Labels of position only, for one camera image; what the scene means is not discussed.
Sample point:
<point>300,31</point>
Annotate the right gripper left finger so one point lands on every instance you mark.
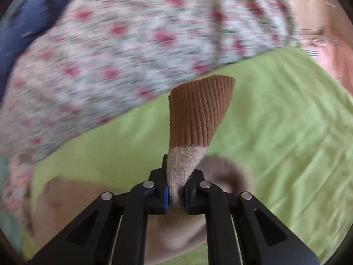
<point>152,195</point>

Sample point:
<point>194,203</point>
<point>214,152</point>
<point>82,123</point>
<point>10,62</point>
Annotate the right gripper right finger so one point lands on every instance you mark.
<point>195,194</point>

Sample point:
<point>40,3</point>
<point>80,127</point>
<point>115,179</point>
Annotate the beige knit sweater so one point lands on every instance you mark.
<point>196,110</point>

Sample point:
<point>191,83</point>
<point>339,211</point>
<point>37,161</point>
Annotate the green bed sheet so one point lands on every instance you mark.
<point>289,125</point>

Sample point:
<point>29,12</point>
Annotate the pink floral white quilt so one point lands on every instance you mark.
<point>102,58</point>

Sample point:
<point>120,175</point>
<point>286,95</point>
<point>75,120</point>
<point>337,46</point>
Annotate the navy blue pillow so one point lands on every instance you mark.
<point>24,22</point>

